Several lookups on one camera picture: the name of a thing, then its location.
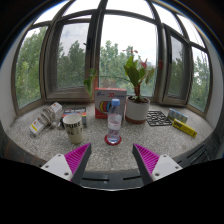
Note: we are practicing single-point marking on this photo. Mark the dark box with coloured stripes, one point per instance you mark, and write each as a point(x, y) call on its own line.
point(75, 110)

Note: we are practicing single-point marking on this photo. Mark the dark slatted radiator cover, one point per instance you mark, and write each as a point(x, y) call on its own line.
point(200, 151)

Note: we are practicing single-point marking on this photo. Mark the clear blue-capped water bottle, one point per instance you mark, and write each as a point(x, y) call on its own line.
point(114, 123)

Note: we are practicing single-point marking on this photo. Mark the potted plant in white pot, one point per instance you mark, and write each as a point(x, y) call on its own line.
point(137, 111)

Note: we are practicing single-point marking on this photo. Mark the light blue carton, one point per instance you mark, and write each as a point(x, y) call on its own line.
point(177, 115)

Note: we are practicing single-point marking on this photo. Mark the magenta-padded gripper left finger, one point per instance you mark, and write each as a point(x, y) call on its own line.
point(60, 165)

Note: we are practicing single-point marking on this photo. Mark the flat round red coaster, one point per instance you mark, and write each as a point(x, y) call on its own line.
point(107, 141)

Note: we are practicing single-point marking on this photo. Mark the cream printed paper cup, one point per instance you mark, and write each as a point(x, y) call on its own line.
point(73, 130)

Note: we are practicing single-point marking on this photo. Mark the black lattice trivet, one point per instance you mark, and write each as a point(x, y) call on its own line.
point(158, 118)

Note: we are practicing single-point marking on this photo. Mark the red and white filament box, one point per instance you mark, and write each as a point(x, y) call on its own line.
point(101, 103)

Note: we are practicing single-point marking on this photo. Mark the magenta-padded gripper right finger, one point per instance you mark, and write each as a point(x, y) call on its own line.
point(163, 165)

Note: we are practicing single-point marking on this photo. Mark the brown-framed bay window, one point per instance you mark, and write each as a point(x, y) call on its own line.
point(95, 50)

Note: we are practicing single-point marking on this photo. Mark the long yellow box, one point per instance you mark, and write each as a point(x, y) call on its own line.
point(184, 128)

